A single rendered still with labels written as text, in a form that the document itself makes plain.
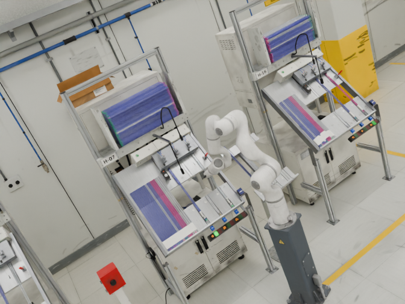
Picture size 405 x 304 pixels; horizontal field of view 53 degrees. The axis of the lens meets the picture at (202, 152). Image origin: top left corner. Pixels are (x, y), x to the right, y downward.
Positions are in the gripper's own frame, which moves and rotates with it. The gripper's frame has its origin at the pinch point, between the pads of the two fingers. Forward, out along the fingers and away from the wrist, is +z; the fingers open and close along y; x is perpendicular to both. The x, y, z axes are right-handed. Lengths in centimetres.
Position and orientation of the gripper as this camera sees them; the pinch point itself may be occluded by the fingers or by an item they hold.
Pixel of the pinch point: (208, 175)
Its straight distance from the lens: 302.8
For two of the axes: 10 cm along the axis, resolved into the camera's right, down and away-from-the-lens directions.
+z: -1.9, 3.2, 9.3
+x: 5.6, 8.1, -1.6
